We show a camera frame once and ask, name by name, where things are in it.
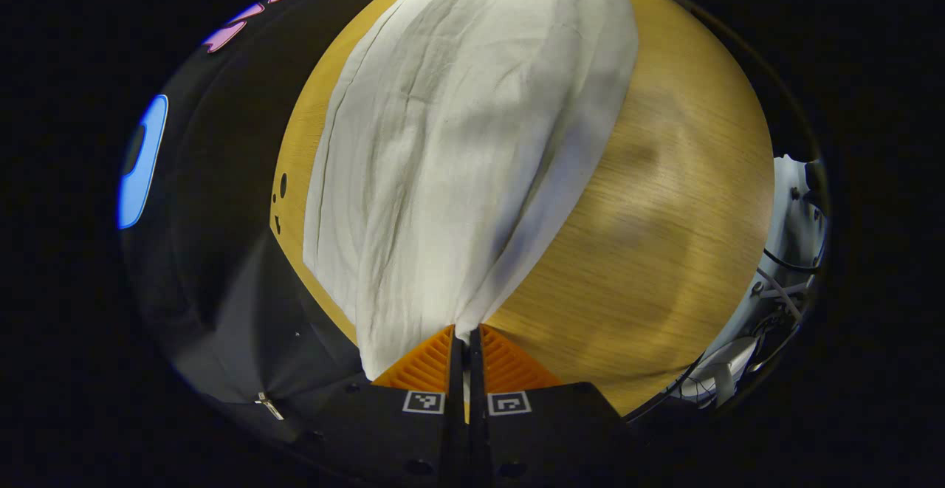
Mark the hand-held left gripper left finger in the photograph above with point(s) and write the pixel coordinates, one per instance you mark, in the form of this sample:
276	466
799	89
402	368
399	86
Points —
455	399

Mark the white jeans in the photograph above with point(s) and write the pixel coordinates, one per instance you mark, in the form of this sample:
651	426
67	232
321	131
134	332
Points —
458	141

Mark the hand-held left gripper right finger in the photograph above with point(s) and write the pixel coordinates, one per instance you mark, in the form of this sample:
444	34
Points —
478	399

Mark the silver cloth clip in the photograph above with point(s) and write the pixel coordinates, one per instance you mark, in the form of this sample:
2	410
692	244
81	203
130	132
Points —
269	405

